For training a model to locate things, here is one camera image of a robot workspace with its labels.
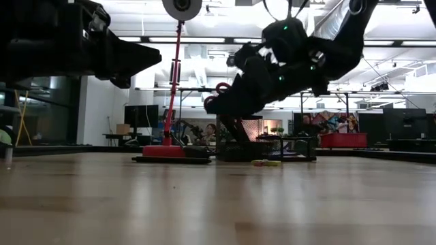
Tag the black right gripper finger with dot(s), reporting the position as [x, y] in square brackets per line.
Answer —
[252, 52]
[248, 95]

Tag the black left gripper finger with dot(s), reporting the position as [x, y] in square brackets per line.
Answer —
[126, 58]

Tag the black mesh desk organizer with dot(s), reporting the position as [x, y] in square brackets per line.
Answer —
[245, 151]

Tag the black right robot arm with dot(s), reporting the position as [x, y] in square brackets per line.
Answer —
[354, 24]

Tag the black background robot arm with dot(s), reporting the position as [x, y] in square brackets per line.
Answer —
[194, 127]

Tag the black ceiling spotlight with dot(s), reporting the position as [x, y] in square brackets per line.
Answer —
[231, 60]

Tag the person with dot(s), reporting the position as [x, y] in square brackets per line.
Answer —
[210, 131]
[308, 122]

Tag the black computer monitor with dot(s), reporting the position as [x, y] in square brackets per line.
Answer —
[141, 115]

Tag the cardboard box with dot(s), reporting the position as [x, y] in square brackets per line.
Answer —
[123, 129]

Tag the yellow eraser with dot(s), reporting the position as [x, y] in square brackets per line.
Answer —
[270, 163]

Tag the colourful patchwork quilt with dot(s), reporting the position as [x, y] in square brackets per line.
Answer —
[332, 122]

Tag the red desk lamp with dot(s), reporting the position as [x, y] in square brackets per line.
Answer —
[163, 152]

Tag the red storage bin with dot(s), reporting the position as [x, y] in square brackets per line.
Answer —
[344, 140]

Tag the green white object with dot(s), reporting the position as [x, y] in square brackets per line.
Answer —
[4, 137]

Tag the large black monitor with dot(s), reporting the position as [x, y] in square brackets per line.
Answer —
[405, 124]

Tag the black aluminium table frame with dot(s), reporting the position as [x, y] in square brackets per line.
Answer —
[51, 149]

